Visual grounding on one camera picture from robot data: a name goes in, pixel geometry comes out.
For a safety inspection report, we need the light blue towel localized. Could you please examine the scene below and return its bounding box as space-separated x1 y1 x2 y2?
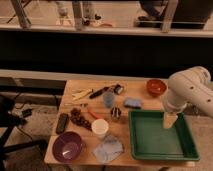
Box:
93 135 124 164

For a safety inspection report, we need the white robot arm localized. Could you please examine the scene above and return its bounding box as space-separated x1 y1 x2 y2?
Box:
162 66 213 129

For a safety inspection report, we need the small metal cup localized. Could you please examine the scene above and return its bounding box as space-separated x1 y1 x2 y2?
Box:
114 84 124 95

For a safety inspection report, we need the translucent blue cup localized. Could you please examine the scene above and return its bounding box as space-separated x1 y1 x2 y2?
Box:
103 91 115 108

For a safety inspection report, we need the white paper cup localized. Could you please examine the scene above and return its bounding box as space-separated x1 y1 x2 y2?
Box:
91 119 109 139

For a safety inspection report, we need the green plastic tray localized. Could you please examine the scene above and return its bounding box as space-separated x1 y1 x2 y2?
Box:
128 110 200 161

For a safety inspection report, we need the red bowl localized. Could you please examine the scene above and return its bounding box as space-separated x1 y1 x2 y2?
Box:
146 79 167 97

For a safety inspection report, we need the blue sponge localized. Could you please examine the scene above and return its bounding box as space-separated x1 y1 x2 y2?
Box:
124 98 141 109

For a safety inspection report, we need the black white striped ball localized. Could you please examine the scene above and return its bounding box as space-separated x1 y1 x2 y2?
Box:
110 107 121 121

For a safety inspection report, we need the dark grape bunch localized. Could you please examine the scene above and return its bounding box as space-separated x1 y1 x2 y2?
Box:
70 108 91 131

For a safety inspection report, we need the cream plastic utensil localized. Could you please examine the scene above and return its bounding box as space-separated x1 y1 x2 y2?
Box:
72 89 93 101

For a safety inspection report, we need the purple bowl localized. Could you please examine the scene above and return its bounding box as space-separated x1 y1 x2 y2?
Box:
52 131 83 163

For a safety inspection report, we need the black remote control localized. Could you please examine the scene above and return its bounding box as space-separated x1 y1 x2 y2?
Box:
56 113 68 134

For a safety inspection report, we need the black handled brush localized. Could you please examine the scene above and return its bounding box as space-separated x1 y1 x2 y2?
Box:
89 86 113 99

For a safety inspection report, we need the red handled tool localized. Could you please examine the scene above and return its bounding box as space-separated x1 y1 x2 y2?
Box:
83 106 104 119

